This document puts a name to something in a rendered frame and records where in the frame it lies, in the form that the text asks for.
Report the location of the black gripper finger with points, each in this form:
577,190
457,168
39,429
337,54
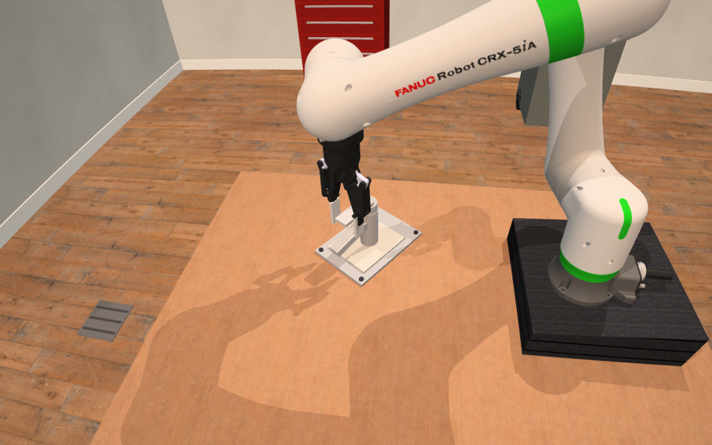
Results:
328,180
359,196

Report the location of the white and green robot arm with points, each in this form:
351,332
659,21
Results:
604,210

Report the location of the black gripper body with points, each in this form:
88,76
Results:
343,161

